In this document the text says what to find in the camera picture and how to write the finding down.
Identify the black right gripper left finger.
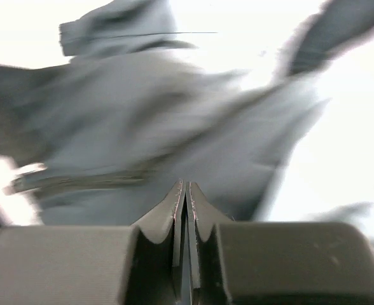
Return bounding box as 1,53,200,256
0,181,186,305

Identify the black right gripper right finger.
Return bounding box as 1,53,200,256
186,182,374,304

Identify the grey gradient hooded jacket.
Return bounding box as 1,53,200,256
0,0,374,255

